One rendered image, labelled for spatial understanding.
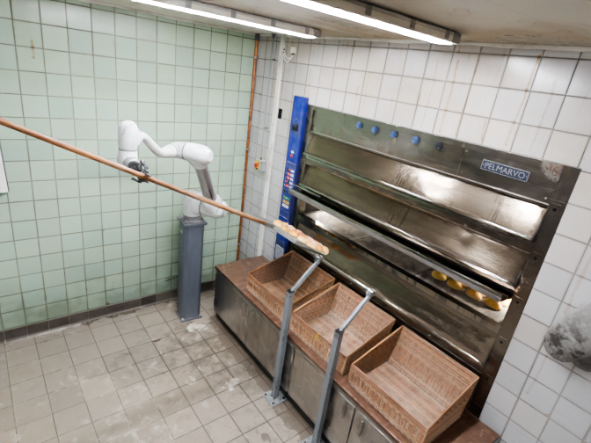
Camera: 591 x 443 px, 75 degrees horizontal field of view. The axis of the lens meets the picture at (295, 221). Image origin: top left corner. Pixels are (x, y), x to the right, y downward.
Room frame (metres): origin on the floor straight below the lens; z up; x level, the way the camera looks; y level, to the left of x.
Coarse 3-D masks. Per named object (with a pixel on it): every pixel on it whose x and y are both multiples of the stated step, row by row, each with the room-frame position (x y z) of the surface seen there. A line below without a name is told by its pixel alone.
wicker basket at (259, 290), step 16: (288, 256) 3.09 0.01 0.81; (256, 272) 2.87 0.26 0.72; (272, 272) 2.98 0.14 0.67; (288, 272) 3.05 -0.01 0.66; (304, 272) 2.94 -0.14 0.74; (320, 272) 2.82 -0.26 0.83; (256, 288) 2.71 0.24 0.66; (272, 288) 2.86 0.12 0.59; (288, 288) 2.90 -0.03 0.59; (304, 288) 2.87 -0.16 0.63; (320, 288) 2.61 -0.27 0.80; (272, 304) 2.54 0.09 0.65; (320, 304) 2.64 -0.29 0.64
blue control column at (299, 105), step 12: (300, 96) 3.30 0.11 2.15; (300, 108) 3.25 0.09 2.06; (300, 120) 3.24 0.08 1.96; (300, 132) 3.22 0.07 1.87; (288, 144) 3.32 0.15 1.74; (300, 144) 3.22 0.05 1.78; (288, 156) 3.30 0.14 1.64; (300, 156) 3.23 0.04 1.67; (288, 216) 3.22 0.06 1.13; (276, 240) 3.32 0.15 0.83; (288, 240) 3.23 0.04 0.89
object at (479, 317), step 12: (300, 216) 3.15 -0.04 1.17; (324, 228) 2.93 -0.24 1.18; (336, 240) 2.80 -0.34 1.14; (348, 240) 2.75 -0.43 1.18; (360, 252) 2.61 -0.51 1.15; (372, 252) 2.59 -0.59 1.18; (384, 264) 2.44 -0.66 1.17; (408, 276) 2.29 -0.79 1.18; (420, 288) 2.20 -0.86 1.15; (432, 288) 2.17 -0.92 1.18; (444, 300) 2.08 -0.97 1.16; (456, 300) 2.07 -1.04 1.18; (468, 312) 1.96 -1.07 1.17; (480, 312) 1.96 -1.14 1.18; (492, 324) 1.85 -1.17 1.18
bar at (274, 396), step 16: (320, 256) 2.41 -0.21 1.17; (368, 288) 2.06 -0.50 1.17; (288, 304) 2.25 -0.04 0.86; (288, 320) 2.26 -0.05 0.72; (352, 320) 1.96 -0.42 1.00; (336, 336) 1.89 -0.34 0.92; (336, 352) 1.89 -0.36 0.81; (272, 400) 2.23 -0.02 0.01; (320, 400) 1.91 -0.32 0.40; (320, 416) 1.89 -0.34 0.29; (320, 432) 1.90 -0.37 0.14
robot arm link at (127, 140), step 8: (128, 120) 2.29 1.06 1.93; (120, 128) 2.23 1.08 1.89; (128, 128) 2.23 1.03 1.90; (136, 128) 2.27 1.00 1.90; (120, 136) 2.22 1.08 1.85; (128, 136) 2.22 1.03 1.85; (136, 136) 2.26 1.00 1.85; (144, 136) 2.38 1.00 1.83; (120, 144) 2.22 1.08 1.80; (128, 144) 2.22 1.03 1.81; (136, 144) 2.26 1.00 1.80; (152, 144) 2.46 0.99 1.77; (168, 144) 2.72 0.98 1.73; (152, 152) 2.52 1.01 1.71; (160, 152) 2.55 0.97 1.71; (168, 152) 2.63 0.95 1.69; (176, 152) 2.71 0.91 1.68
